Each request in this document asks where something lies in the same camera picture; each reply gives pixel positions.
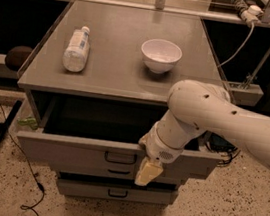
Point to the green plastic item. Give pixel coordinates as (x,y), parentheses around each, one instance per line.
(29,121)

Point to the grey middle drawer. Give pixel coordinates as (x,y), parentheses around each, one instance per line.
(111,173)

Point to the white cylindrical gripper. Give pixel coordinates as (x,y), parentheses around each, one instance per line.
(159,147)

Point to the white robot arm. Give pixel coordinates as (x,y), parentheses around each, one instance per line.
(193,109)

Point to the white bowl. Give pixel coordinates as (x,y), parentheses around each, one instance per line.
(160,55)

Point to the dark brown round object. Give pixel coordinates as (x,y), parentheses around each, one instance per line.
(16,56)

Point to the grey top drawer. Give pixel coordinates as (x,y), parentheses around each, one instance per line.
(88,132)

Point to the grey drawer cabinet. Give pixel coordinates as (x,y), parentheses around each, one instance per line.
(115,71)

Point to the grey bottom drawer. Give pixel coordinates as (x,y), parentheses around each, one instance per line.
(115,191)

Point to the white power strip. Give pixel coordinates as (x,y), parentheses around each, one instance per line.
(248,13)

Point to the grey metal rail block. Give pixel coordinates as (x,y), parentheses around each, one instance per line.
(248,96)

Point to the clear plastic water bottle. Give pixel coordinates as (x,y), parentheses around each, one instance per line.
(76,53)

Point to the grey drawer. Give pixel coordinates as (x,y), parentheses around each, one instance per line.
(115,191)
(88,132)
(111,173)

